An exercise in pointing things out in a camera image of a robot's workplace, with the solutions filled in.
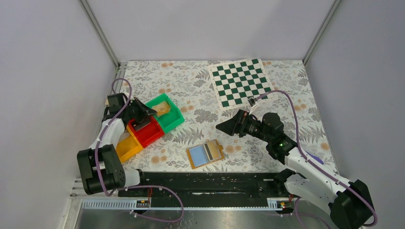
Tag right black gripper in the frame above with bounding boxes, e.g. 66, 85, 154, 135
216, 109, 272, 143

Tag green white chessboard mat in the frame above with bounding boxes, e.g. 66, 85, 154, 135
208, 59, 274, 111

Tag red plastic bin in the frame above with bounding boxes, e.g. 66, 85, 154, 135
127, 116, 165, 148

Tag green plastic bin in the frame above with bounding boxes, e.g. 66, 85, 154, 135
146, 93, 184, 133

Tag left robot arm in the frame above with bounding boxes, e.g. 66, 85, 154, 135
77, 93, 157, 195

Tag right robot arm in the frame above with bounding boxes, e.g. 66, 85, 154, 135
216, 110, 375, 229

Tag purple cylinder tool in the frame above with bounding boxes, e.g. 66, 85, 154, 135
306, 152, 324, 165

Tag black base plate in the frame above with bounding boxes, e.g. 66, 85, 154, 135
118, 172, 290, 208

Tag orange card holder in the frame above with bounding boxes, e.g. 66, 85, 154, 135
186, 139, 225, 169

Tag yellow plastic bin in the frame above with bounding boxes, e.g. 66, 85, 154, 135
116, 135, 144, 163

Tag black card in red bin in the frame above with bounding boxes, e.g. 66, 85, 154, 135
132, 120, 150, 131

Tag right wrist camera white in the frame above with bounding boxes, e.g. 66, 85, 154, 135
248, 97, 258, 113

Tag aluminium rail front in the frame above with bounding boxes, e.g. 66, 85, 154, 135
82, 181, 294, 211

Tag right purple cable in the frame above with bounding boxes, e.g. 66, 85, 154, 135
255, 90, 379, 229

